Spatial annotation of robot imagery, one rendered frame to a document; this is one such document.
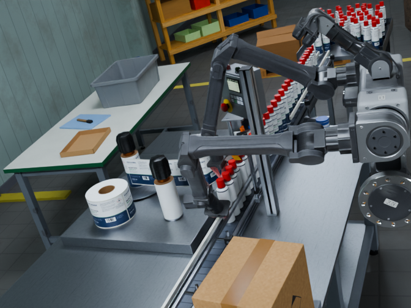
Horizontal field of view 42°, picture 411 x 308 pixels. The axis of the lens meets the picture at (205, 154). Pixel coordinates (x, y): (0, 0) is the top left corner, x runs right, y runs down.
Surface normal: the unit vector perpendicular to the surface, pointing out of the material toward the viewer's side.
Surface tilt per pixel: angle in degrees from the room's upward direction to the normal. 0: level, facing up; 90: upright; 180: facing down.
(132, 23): 90
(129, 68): 85
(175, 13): 90
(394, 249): 0
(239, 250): 0
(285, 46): 90
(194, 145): 40
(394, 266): 0
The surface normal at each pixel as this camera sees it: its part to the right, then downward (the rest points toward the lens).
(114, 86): -0.18, 0.54
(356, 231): -0.22, -0.88
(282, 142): -0.22, -0.38
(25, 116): 0.94, -0.07
